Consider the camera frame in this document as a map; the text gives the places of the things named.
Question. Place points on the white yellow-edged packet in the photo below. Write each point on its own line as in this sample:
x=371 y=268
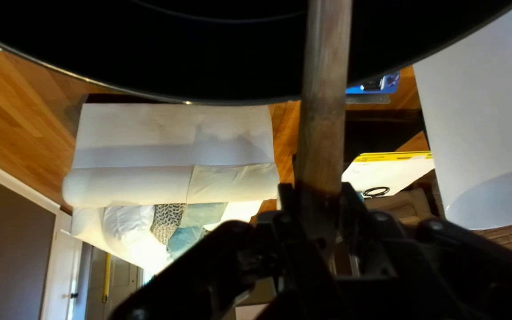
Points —
x=387 y=170

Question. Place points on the white wrapped bundle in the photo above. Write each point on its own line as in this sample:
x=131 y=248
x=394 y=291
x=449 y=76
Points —
x=168 y=160

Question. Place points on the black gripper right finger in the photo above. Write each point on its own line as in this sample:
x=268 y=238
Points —
x=422 y=272

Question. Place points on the black plastic bucket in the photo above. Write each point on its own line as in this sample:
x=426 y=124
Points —
x=179 y=46

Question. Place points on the white translucent bin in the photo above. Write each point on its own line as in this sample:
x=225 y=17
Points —
x=488 y=129

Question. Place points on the small blue box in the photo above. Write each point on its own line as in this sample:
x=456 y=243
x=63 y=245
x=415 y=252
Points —
x=378 y=83

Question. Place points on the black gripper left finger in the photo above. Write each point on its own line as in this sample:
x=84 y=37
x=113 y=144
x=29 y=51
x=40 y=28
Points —
x=232 y=272

